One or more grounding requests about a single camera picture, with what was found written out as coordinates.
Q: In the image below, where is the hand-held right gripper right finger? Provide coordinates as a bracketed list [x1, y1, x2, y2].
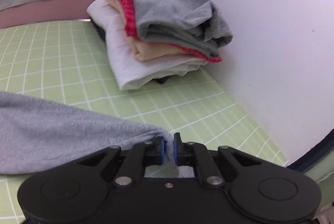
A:
[173, 133, 264, 186]

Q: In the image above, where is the green grid mat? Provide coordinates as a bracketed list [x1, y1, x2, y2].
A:
[0, 19, 287, 224]

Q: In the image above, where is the dark blue cloth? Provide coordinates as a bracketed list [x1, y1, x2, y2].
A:
[286, 129, 334, 175]

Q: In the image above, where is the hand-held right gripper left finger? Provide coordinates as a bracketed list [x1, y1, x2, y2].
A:
[74, 136, 166, 186]

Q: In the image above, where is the stack of folded clothes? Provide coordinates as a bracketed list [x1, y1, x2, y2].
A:
[87, 0, 209, 91]

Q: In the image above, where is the grey zip hoodie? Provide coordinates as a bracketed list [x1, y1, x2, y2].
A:
[0, 91, 195, 179]

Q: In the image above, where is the folded beige garment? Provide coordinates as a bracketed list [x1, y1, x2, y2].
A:
[103, 0, 206, 61]

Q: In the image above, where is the pale green cloth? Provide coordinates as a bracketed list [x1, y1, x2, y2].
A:
[304, 156, 334, 184]

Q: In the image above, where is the folded grey garment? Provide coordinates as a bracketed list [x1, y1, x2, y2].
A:
[127, 0, 233, 58]

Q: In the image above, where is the folded red checked garment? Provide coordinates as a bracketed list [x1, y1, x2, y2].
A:
[109, 0, 223, 63]

